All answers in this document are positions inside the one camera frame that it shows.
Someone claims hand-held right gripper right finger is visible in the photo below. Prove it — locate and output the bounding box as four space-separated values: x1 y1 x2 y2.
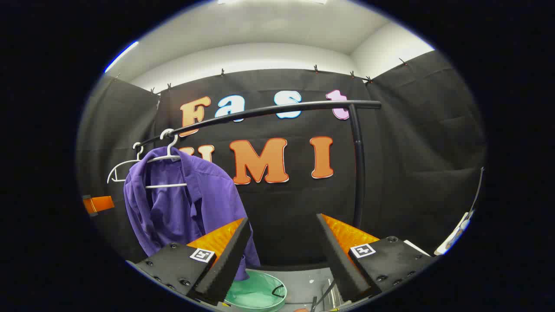
316 213 435 303

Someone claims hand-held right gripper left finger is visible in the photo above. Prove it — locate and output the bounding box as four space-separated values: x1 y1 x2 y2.
126 217 253 306

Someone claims green laundry hamper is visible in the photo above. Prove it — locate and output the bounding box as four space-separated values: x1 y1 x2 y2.
223 268 287 310

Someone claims white plastic hanger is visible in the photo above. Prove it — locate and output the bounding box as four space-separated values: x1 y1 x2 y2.
107 142 146 184
145 129 188 189

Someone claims purple corduroy shirt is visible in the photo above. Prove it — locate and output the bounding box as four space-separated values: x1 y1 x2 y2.
124 146 261 281

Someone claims black metal clothes rack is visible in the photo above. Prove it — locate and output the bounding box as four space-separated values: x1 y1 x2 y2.
134 100 382 230

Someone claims black backdrop cloth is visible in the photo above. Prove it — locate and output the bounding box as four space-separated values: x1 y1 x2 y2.
77 50 486 267

